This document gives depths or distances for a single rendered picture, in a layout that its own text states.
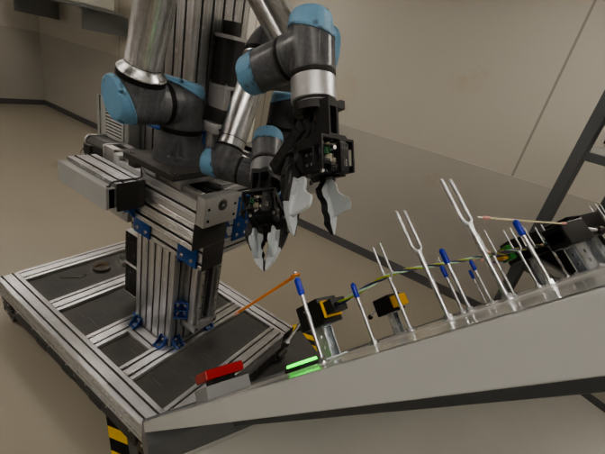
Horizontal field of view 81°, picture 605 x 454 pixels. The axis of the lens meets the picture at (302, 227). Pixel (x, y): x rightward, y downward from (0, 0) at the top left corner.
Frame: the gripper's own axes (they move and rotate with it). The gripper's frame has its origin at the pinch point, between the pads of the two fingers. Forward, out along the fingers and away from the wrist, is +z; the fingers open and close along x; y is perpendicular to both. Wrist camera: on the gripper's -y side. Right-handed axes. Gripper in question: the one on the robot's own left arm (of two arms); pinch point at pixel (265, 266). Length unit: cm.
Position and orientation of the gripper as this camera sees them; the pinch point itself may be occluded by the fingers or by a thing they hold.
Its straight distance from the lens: 70.5
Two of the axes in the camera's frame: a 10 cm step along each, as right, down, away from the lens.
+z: 0.2, 8.4, -5.5
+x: 9.8, -1.2, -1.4
